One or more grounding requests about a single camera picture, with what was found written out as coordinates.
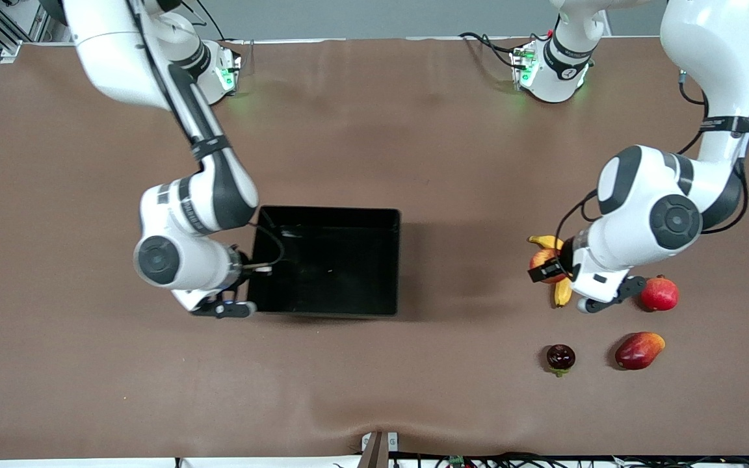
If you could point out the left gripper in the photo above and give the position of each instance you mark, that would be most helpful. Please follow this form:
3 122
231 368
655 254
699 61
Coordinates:
564 260

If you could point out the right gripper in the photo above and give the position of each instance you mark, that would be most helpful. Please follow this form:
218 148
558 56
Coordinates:
245 268

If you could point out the red yellow apple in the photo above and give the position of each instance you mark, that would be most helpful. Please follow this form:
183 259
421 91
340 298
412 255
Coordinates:
545 255

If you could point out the yellow banana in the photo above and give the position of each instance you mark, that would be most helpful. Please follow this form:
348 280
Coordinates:
563 294

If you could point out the black rectangular plastic box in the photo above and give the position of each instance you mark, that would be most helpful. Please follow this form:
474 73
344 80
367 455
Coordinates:
329 273

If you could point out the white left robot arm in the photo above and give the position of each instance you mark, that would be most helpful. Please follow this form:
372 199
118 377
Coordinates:
712 52

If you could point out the dark purple mangosteen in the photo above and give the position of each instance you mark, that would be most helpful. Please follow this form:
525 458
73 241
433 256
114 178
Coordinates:
560 356

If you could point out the red pomegranate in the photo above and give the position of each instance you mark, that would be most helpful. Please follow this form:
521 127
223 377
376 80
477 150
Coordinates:
660 294

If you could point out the red yellow mango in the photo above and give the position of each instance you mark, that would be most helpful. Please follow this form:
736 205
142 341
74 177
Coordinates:
638 351

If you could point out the brown table mat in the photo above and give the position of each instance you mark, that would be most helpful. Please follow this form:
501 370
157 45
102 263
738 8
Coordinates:
413 130

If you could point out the small green circuit board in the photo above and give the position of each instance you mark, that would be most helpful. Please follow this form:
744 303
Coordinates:
457 461

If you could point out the brown post with metal bracket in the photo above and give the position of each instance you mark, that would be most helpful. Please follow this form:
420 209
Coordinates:
378 455

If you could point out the aluminium frame profile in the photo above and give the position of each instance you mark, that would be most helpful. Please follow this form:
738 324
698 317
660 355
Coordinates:
10 51

